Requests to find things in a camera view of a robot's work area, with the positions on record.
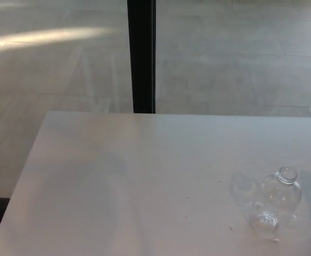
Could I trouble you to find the clear plastic spray bottle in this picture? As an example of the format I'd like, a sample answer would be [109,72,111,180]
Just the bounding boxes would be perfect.
[249,165,303,241]

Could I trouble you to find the black vertical pillar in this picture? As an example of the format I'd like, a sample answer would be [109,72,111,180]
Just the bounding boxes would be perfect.
[126,0,157,114]

